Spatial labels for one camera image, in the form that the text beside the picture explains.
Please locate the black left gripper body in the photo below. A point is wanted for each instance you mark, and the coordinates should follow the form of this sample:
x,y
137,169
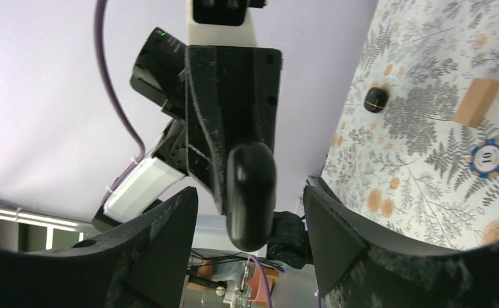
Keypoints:
x,y
256,73

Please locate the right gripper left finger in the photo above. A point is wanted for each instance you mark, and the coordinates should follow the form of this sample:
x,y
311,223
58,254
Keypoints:
x,y
141,263

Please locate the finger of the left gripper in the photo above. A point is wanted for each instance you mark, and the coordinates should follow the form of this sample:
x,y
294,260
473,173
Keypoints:
x,y
263,124
208,103

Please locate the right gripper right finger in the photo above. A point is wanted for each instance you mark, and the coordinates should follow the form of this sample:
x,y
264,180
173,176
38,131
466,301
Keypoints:
x,y
359,263

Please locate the black earbud charging case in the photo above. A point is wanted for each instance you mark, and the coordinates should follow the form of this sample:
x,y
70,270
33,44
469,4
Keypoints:
x,y
250,195

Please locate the small black oval object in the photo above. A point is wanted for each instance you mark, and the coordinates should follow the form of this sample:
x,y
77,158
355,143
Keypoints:
x,y
376,100

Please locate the floral table mat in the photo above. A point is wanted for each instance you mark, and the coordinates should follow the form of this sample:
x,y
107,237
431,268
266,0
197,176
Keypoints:
x,y
406,167

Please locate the blue poker chip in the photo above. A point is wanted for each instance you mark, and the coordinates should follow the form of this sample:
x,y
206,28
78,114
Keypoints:
x,y
484,159

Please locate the small wooden block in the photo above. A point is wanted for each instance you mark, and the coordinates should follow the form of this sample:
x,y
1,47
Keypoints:
x,y
476,102

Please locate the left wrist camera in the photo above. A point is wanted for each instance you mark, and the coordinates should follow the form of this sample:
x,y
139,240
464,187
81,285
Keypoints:
x,y
222,22

